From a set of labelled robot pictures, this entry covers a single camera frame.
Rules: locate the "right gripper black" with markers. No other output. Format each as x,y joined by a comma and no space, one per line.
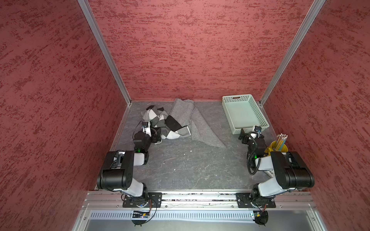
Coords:
246,137

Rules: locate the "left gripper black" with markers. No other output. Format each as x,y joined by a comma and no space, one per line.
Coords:
154,139

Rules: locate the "black white checkered scarf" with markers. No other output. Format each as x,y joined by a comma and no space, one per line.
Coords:
170,128

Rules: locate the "grey knitted scarf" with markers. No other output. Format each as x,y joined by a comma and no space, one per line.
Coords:
193,123

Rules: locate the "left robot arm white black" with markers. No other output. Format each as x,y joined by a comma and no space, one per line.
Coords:
116,173

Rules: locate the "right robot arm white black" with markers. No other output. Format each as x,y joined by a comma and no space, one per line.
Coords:
289,170

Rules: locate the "light green plastic basket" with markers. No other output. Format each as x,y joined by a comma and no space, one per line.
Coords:
243,112

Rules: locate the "yellow pencil cup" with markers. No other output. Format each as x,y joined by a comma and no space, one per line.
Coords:
272,148

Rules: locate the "white printed cup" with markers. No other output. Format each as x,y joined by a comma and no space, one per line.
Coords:
270,173

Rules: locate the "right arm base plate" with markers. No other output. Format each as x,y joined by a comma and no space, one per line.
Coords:
246,200

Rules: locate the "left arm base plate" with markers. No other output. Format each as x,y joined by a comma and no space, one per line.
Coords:
149,200

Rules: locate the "aluminium front rail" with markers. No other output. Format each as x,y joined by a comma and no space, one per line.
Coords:
201,199

